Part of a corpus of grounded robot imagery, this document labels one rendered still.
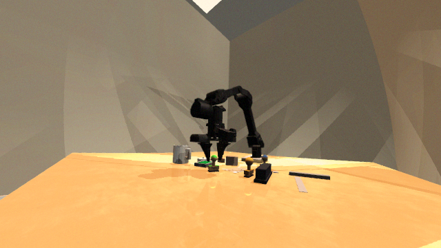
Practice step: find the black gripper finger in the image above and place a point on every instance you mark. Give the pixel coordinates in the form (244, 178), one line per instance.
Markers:
(221, 148)
(206, 149)

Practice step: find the black flat bar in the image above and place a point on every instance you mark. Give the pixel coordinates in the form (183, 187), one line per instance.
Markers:
(310, 175)

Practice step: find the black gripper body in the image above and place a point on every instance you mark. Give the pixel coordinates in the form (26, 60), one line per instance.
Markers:
(206, 138)

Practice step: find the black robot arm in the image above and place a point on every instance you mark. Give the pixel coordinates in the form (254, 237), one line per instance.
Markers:
(204, 109)

